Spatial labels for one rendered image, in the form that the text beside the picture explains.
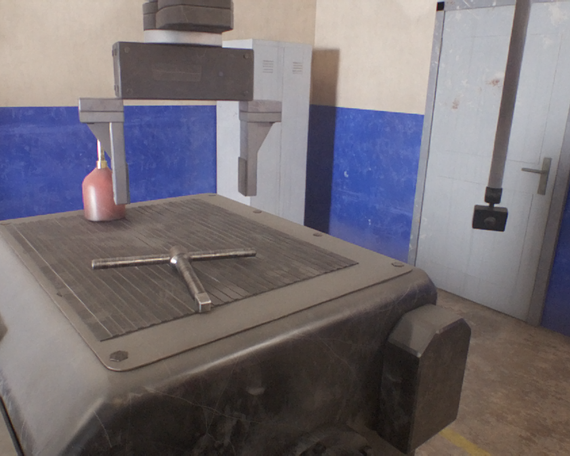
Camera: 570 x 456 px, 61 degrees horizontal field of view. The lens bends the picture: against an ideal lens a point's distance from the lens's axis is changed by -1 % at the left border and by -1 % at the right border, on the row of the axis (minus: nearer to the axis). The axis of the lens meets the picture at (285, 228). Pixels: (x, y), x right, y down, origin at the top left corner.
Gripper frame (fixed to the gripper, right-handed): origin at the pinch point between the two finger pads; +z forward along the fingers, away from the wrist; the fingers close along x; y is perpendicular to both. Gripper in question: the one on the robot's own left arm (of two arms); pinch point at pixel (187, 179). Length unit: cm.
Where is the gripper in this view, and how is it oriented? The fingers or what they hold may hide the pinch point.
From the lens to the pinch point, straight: 52.3
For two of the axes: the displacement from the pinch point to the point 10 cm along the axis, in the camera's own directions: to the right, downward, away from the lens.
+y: -3.9, -2.8, 8.7
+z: -0.3, 9.6, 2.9
